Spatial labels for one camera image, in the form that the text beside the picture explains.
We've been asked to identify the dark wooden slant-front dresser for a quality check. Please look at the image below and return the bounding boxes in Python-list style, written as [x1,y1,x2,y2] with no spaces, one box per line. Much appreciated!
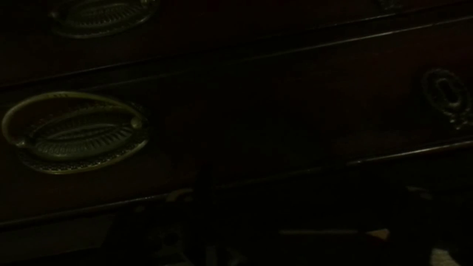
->
[0,0,473,266]

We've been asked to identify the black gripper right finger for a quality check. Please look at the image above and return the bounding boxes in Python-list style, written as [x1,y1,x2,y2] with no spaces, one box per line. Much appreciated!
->
[360,183,473,266]

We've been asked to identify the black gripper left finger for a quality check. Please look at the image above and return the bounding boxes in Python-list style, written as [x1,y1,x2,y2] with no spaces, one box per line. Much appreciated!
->
[105,160,278,266]

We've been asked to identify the oval brass drawer handle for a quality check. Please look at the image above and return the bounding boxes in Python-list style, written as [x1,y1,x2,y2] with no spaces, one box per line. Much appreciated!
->
[47,0,161,41]
[0,89,151,177]

